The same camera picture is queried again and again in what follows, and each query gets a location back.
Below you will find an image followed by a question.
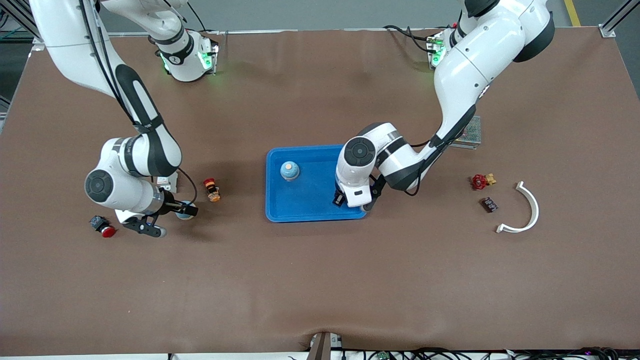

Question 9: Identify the aluminium frame profile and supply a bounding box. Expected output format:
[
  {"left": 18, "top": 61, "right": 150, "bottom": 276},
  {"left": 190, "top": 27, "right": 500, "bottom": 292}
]
[
  {"left": 600, "top": 0, "right": 640, "bottom": 38},
  {"left": 0, "top": 0, "right": 48, "bottom": 45}
]

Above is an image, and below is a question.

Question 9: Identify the camera stand post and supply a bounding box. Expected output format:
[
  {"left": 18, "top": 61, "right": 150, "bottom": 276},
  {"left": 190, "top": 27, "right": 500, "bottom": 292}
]
[{"left": 306, "top": 331, "right": 344, "bottom": 360}]

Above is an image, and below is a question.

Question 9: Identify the brass valve red handwheel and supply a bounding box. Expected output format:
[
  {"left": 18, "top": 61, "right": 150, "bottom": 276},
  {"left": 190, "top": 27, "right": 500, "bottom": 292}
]
[{"left": 470, "top": 173, "right": 497, "bottom": 191}]

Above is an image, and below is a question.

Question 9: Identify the blue service bell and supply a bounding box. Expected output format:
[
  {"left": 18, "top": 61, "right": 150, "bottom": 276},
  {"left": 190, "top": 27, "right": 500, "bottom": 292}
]
[
  {"left": 175, "top": 200, "right": 197, "bottom": 221},
  {"left": 279, "top": 160, "right": 301, "bottom": 181}
]

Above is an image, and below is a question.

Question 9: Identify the blue plastic tray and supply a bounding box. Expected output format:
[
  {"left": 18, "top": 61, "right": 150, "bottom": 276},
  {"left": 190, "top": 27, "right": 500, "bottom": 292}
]
[{"left": 265, "top": 144, "right": 369, "bottom": 223}]

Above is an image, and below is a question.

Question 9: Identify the white circuit breaker red switch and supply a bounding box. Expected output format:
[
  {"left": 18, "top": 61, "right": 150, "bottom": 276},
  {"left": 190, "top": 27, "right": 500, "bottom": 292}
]
[{"left": 157, "top": 172, "right": 179, "bottom": 195}]

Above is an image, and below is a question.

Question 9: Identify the red mushroom push button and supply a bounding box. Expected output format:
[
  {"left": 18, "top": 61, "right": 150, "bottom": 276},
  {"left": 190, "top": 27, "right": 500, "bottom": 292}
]
[{"left": 89, "top": 215, "right": 117, "bottom": 239}]

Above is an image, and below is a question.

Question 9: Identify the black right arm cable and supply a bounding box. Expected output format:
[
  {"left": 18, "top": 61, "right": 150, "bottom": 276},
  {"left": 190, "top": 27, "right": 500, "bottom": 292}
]
[{"left": 77, "top": 0, "right": 136, "bottom": 123}]

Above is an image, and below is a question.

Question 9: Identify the black base cable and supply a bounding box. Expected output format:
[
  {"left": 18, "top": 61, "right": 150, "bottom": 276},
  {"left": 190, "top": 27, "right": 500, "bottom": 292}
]
[
  {"left": 187, "top": 1, "right": 221, "bottom": 37},
  {"left": 384, "top": 24, "right": 437, "bottom": 54}
]

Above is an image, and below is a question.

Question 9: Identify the metal mesh power supply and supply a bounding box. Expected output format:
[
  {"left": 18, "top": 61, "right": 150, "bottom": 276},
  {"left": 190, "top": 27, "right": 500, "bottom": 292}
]
[{"left": 452, "top": 116, "right": 482, "bottom": 150}]

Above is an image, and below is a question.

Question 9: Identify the black left base cable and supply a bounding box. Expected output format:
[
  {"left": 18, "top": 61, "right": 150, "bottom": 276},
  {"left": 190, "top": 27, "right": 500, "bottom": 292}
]
[{"left": 384, "top": 24, "right": 437, "bottom": 54}]

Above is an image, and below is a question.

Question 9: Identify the black right base cable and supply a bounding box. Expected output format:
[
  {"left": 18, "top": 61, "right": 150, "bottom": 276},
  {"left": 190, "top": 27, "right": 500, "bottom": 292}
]
[{"left": 187, "top": 1, "right": 221, "bottom": 37}]

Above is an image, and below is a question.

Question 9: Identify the white curved plastic clamp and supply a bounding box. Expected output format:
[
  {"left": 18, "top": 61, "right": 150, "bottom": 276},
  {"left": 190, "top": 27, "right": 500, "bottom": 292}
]
[{"left": 495, "top": 181, "right": 540, "bottom": 234}]

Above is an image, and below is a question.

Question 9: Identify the orange emergency stop switch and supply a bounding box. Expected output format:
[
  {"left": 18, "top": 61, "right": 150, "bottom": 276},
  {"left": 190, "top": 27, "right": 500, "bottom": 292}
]
[{"left": 202, "top": 177, "right": 222, "bottom": 203}]

